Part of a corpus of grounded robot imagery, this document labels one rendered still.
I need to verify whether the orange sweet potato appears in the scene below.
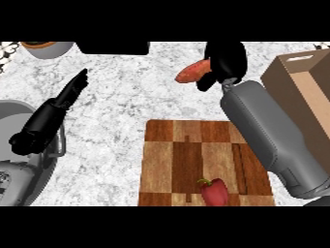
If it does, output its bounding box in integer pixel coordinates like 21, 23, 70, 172
175, 60, 213, 84

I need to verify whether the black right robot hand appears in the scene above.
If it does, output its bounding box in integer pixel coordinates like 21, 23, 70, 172
195, 41, 250, 92

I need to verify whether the black flat appliance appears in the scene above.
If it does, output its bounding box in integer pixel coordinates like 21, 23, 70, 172
75, 41, 153, 56

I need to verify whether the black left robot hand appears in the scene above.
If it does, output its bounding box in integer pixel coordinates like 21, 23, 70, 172
8, 68, 91, 156

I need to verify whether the checkered wooden cutting board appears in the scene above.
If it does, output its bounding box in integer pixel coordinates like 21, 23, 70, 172
138, 119, 278, 207

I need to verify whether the brown cardboard box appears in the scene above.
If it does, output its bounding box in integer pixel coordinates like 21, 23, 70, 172
260, 47, 330, 192

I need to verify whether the red bell pepper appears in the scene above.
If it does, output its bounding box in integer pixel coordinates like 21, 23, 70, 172
197, 177, 231, 207

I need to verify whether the grey pot with brown contents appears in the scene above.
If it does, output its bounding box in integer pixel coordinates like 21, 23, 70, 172
21, 41, 76, 60

